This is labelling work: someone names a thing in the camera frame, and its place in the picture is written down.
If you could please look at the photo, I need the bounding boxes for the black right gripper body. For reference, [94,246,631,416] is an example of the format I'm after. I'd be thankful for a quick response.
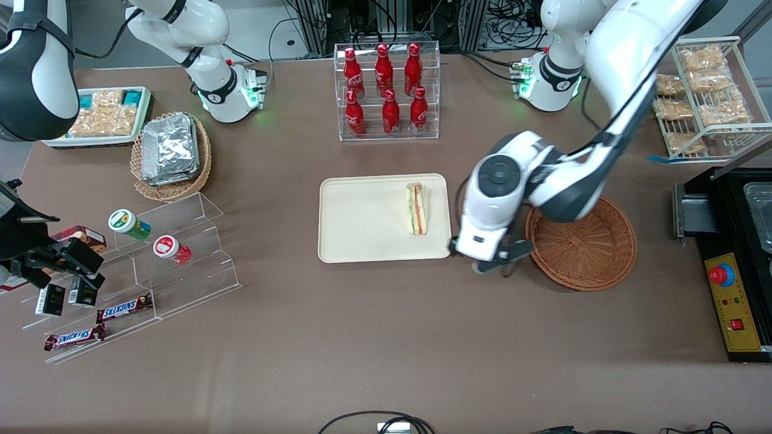
[0,180,61,280]

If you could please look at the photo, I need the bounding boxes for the triangular sandwich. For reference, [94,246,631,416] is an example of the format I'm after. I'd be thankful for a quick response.
[405,182,432,236]

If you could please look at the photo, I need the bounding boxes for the brown round wicker basket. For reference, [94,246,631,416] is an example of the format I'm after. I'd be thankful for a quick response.
[525,194,639,293]

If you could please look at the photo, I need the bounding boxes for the white rectangular snack tray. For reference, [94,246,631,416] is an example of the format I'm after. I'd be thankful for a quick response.
[41,86,154,149]

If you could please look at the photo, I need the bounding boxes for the beige rectangular tray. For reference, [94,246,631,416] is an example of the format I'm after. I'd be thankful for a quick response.
[318,173,454,265]

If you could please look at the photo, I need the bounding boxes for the light tan wicker basket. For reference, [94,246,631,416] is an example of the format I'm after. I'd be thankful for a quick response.
[130,112,214,203]

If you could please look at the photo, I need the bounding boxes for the red brown snack box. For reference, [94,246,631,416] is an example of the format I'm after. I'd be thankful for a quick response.
[51,224,108,254]

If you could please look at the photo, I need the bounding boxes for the small black box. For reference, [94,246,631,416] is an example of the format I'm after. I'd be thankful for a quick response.
[67,276,100,309]
[34,283,66,318]

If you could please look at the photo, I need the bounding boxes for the green snack cup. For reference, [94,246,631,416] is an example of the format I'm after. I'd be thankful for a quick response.
[108,209,152,241]

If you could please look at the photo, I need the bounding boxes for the Snickers chocolate bar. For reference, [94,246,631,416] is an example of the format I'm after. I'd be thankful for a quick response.
[96,293,154,325]
[43,324,107,353]

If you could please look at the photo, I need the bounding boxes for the red snack cup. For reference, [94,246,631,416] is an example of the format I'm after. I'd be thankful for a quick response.
[152,234,192,265]

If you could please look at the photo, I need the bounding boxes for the clear acrylic stepped display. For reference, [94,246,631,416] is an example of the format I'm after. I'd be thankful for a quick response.
[21,192,243,366]

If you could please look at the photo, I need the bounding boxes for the red cola bottle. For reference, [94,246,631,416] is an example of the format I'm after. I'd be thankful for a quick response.
[375,43,394,98]
[403,42,423,97]
[343,48,366,101]
[382,89,401,137]
[344,90,367,139]
[410,86,429,136]

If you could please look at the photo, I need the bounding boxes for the clear cracker snack pack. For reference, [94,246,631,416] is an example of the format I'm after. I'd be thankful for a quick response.
[68,90,139,137]

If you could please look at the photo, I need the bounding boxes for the silver foil container stack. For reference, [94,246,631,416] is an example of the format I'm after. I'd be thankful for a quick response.
[140,113,201,187]

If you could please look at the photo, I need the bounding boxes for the clear acrylic bottle rack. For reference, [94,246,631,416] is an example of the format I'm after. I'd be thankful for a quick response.
[334,40,441,143]

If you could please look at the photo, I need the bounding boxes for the clear bagged cracker pack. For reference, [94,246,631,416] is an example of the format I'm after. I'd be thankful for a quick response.
[686,69,735,95]
[679,46,727,72]
[665,132,708,156]
[656,73,686,98]
[654,98,695,121]
[697,99,752,127]

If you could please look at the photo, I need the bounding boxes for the black machine with red button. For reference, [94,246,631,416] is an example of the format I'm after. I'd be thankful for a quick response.
[672,165,772,364]

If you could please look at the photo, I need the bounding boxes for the yellow control panel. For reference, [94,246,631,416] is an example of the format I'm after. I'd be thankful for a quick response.
[704,251,764,354]

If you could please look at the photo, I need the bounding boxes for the clear plastic container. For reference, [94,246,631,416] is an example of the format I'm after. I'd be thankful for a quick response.
[742,180,772,254]

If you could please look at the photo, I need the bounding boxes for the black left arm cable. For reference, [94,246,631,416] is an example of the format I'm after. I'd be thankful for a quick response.
[579,75,617,148]

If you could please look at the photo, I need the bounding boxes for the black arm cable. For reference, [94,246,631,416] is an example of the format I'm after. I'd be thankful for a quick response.
[579,75,617,148]
[71,7,147,61]

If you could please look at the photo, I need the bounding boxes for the black base power cable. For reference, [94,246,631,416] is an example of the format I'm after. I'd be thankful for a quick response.
[462,50,527,83]

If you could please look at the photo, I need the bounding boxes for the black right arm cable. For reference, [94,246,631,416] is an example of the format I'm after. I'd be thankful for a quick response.
[71,7,147,61]

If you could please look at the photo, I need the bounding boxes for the aluminium frame profile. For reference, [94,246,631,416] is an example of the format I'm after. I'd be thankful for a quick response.
[457,0,490,53]
[294,0,330,56]

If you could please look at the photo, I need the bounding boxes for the tangled black cable bundle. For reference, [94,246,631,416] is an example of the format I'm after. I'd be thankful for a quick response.
[487,0,546,50]

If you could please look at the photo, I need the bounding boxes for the black looped table cable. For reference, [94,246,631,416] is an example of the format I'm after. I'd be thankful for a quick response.
[316,410,436,434]

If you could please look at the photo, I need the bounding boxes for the black thin table cable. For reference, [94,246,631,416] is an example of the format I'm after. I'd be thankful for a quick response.
[530,420,735,434]

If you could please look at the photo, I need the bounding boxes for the white wire rack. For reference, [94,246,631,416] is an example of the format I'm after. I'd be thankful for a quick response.
[653,36,772,161]

